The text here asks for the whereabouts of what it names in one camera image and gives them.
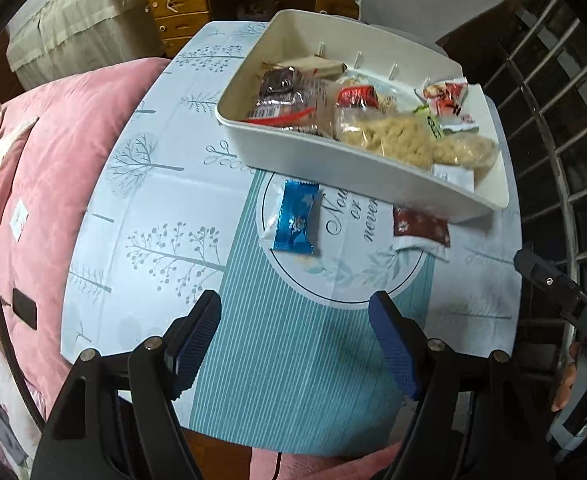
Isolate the green yellow snack packet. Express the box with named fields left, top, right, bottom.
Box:
left=413, top=105, right=447, bottom=143

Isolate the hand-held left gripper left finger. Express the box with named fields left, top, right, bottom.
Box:
left=31, top=290, right=223, bottom=480

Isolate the brown wafer packet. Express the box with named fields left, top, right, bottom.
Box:
left=261, top=57, right=349, bottom=78

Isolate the beige cloth cover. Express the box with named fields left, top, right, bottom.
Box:
left=6, top=0, right=167, bottom=91

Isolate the window grille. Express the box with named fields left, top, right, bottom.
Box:
left=473, top=0, right=587, bottom=341

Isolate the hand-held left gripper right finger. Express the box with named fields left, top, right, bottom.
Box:
left=367, top=290, right=557, bottom=480

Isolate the pink blanket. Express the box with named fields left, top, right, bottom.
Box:
left=0, top=57, right=404, bottom=480

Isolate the tree printed tablecloth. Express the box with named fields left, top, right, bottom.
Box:
left=61, top=20, right=524, bottom=456

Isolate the red striped clear packet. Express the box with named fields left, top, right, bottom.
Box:
left=244, top=100, right=319, bottom=133

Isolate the dark brown snack packet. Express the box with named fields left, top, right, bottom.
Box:
left=258, top=67, right=304, bottom=106

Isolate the small white packet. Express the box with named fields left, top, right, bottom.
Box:
left=431, top=162, right=475, bottom=193

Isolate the dark red snack packet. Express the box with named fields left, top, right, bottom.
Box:
left=391, top=205, right=451, bottom=263

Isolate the person's right hand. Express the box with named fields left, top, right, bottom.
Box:
left=551, top=341, right=581, bottom=412

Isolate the white blanket label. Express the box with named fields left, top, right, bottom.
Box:
left=11, top=197, right=29, bottom=241

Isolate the black rectangular patch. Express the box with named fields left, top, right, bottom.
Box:
left=12, top=287, right=38, bottom=331

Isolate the white plastic bin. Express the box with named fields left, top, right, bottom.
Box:
left=215, top=9, right=511, bottom=225

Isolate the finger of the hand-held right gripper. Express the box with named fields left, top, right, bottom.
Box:
left=513, top=249, right=579, bottom=313

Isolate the blue snack packet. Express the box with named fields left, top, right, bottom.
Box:
left=271, top=180, right=321, bottom=256

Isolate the wooden drawer cabinet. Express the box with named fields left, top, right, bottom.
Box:
left=138, top=0, right=389, bottom=58

